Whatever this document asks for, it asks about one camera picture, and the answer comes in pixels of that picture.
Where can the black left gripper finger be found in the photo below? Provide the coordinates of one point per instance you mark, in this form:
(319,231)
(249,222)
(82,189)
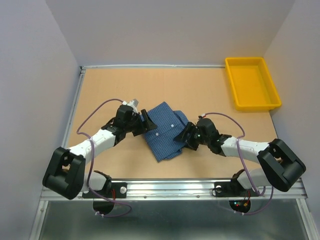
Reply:
(147,123)
(140,129)

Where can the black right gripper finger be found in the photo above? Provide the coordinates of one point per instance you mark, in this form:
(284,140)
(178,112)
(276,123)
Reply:
(192,145)
(187,133)

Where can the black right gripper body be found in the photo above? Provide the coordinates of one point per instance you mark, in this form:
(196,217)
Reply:
(202,139)

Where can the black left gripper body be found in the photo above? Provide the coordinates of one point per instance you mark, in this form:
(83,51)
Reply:
(135,120)

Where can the blue checked long sleeve shirt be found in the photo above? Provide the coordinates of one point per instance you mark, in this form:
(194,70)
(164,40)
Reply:
(170,123)

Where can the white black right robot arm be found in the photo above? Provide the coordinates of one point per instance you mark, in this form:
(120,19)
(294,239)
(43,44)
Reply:
(280,167)

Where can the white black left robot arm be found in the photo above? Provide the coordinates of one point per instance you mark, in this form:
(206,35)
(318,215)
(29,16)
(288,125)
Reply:
(65,174)

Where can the yellow plastic bin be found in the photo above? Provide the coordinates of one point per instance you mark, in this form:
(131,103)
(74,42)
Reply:
(251,84)

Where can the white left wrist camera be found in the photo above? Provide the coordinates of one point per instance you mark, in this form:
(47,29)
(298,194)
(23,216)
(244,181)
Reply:
(133,103)

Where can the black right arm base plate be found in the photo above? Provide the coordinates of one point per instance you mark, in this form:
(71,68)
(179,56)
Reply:
(228,189)

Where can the aluminium back rail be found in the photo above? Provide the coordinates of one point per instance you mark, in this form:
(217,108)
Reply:
(153,66)

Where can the aluminium rail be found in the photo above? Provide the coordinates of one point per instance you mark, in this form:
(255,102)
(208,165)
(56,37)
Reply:
(69,108)
(153,66)
(177,190)

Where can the aluminium front rail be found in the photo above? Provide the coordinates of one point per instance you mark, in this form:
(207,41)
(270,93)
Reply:
(177,190)

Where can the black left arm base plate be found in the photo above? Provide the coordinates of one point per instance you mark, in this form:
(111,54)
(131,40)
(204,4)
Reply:
(118,190)

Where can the aluminium left side rail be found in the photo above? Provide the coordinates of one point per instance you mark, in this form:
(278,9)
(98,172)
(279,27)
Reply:
(69,108)

